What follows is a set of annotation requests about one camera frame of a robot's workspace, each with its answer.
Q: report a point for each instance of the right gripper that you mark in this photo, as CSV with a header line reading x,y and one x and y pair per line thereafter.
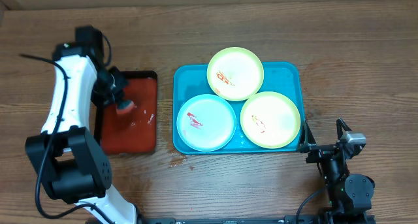
x,y
307,145

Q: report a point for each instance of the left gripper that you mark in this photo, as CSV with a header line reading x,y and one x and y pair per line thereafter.
x,y
104,101

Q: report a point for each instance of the green plate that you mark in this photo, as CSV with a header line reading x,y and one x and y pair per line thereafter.
x,y
270,120
235,74

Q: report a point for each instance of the light blue plate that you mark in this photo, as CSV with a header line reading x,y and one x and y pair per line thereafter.
x,y
206,123

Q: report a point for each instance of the green plate top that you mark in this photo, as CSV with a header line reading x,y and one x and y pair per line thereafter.
x,y
235,74

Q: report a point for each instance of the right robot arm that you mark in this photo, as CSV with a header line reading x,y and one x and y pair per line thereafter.
x,y
350,195

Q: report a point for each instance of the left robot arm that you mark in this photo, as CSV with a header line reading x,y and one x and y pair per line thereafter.
x,y
73,171

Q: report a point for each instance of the black tray with red liquid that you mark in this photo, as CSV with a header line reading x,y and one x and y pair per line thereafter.
x,y
133,131

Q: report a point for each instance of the teal plastic tray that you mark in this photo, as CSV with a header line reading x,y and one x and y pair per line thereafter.
x,y
190,81

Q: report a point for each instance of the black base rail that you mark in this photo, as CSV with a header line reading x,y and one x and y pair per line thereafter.
x,y
228,220

